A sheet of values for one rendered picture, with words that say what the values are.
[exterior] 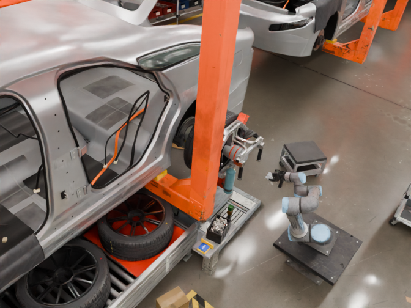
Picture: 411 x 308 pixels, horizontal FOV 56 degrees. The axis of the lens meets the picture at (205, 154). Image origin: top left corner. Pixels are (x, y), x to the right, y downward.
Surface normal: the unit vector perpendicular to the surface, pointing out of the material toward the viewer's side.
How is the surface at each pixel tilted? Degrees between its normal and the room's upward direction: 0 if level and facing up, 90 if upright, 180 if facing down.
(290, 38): 91
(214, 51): 90
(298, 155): 0
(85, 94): 6
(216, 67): 90
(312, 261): 0
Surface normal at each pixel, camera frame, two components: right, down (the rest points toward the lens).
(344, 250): 0.07, -0.77
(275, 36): -0.28, 0.58
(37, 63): 0.52, -0.40
